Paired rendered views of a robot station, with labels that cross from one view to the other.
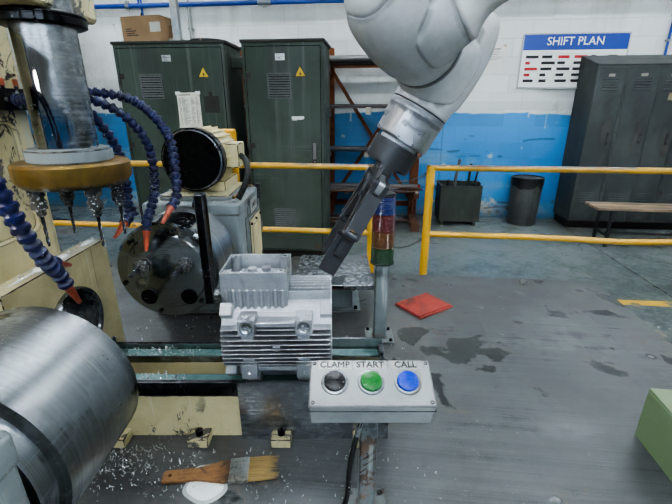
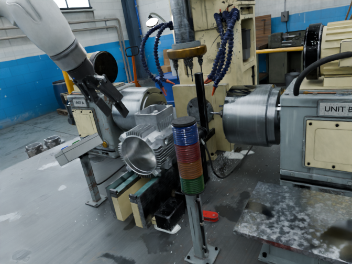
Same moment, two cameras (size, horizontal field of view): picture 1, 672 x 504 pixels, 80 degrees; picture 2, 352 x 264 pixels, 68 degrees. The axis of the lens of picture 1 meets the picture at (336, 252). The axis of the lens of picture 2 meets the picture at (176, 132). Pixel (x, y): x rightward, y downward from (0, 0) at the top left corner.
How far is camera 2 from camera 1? 1.45 m
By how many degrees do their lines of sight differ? 112
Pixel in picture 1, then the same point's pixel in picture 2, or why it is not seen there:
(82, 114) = (176, 30)
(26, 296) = (180, 90)
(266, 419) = not seen: hidden behind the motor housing
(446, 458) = (83, 233)
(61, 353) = (130, 97)
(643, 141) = not seen: outside the picture
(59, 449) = (114, 111)
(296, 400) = not seen: hidden behind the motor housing
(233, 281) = (149, 110)
